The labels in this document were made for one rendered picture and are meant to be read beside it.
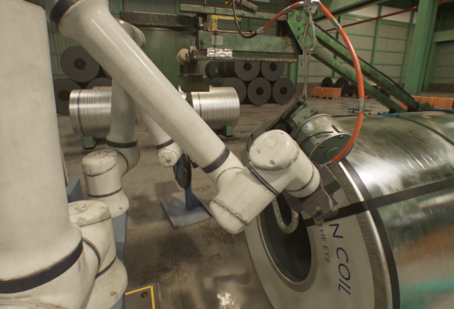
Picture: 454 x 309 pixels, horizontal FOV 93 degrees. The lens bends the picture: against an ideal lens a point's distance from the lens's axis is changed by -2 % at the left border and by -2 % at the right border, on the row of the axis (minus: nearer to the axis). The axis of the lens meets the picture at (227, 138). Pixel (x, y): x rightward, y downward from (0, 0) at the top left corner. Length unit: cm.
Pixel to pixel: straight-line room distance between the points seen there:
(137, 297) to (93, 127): 460
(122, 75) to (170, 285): 183
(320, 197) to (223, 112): 549
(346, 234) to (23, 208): 88
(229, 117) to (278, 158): 565
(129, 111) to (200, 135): 73
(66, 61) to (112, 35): 1178
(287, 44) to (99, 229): 154
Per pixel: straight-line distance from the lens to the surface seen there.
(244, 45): 159
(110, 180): 113
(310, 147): 71
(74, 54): 1224
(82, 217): 68
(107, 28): 53
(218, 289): 206
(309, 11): 82
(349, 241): 94
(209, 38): 152
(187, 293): 206
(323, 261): 109
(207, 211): 281
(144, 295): 168
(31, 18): 45
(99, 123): 576
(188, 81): 177
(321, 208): 53
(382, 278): 90
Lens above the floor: 156
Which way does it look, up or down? 15 degrees down
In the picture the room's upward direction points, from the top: straight up
